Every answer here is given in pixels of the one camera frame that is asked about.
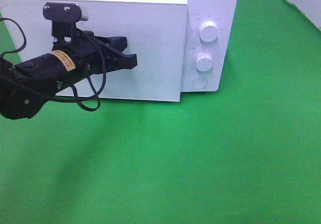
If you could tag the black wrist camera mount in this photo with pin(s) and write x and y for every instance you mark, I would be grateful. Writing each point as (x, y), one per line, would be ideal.
(64, 17)

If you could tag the green table cloth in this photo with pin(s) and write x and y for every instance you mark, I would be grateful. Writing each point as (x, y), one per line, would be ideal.
(247, 153)

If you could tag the white timer knob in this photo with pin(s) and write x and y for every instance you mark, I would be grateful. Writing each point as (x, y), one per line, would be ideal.
(204, 62)

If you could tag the white upper power knob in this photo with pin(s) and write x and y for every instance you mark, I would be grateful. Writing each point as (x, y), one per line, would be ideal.
(208, 31)

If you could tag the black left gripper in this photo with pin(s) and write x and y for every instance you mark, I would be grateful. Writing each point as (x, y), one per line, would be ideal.
(85, 50)

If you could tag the white microwave oven body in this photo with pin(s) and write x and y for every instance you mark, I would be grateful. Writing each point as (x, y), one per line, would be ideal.
(198, 11)

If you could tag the white microwave door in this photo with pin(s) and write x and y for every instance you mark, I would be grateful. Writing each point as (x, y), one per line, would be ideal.
(155, 32)

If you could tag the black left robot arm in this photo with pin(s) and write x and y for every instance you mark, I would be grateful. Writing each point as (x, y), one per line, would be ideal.
(67, 74)

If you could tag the white door release button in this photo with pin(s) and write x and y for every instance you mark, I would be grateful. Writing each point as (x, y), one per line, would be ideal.
(200, 82)

